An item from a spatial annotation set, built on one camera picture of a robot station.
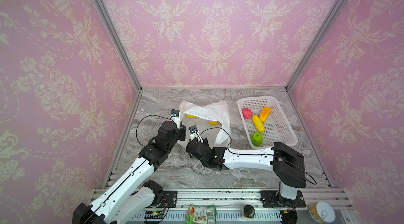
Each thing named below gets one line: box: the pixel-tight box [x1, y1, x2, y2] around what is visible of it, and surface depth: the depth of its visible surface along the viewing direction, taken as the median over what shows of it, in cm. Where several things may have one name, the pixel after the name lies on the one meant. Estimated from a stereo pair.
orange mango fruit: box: [259, 106, 271, 123], surface depth 104 cm
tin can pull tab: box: [308, 200, 337, 224], surface depth 68 cm
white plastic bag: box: [177, 99, 231, 148], surface depth 78 cm
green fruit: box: [250, 131, 264, 147], surface depth 90 cm
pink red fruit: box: [241, 107, 253, 120], surface depth 102 cm
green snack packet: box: [185, 204, 218, 224], surface depth 70 cm
